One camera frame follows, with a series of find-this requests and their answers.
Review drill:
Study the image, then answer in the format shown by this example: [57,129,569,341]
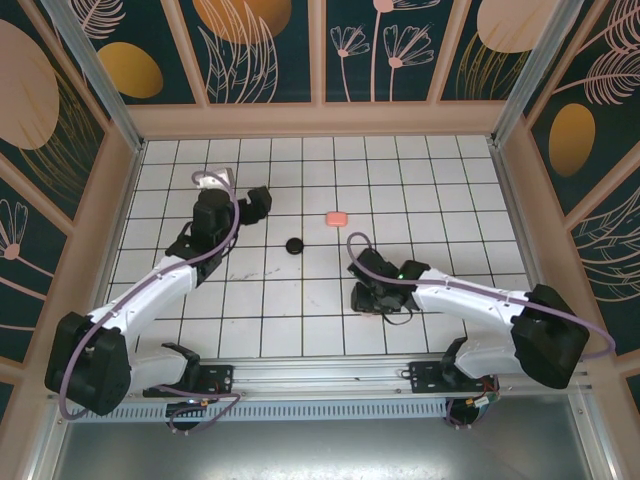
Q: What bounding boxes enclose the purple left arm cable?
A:
[58,169,241,420]

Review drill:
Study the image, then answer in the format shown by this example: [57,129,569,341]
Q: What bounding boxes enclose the thin black cable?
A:
[381,308,417,328]

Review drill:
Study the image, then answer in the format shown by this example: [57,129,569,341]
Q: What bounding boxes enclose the aluminium frame side bar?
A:
[489,142,619,480]
[27,139,147,480]

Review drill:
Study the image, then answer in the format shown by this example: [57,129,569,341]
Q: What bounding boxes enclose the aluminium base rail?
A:
[142,355,594,399]

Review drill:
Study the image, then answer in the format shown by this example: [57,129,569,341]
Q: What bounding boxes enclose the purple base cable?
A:
[446,394,501,431]
[164,388,242,437]

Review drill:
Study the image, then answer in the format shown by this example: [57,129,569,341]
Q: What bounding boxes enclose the white slotted cable duct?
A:
[59,399,450,424]

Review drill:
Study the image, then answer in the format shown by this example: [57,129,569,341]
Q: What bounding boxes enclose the aluminium frame post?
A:
[491,0,586,149]
[39,0,147,154]

